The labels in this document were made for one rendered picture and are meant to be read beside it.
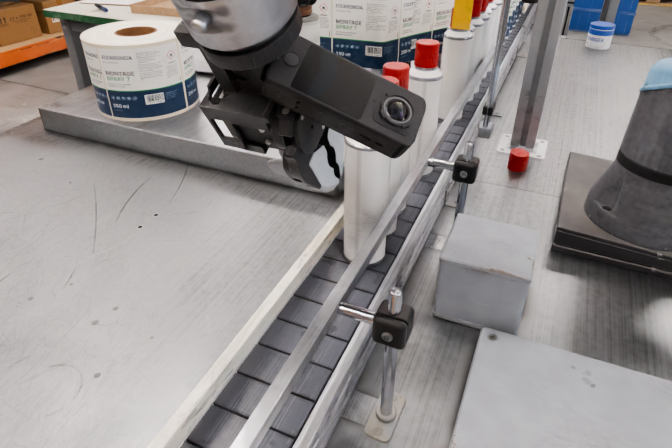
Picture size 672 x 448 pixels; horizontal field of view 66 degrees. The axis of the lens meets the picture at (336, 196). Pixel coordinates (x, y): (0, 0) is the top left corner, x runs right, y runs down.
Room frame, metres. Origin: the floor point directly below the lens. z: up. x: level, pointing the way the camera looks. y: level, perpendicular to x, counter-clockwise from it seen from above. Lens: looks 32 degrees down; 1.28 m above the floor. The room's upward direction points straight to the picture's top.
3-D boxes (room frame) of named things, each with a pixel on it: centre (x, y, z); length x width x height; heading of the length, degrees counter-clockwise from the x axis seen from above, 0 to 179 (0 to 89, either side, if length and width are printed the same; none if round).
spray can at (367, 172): (0.51, -0.04, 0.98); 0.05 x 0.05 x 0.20
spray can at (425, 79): (0.72, -0.13, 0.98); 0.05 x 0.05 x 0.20
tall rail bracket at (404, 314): (0.32, -0.03, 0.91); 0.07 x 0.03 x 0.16; 66
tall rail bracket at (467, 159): (0.60, -0.15, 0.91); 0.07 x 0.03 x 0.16; 66
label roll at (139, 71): (1.02, 0.39, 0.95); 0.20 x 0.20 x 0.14
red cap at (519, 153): (0.82, -0.33, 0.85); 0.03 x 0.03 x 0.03
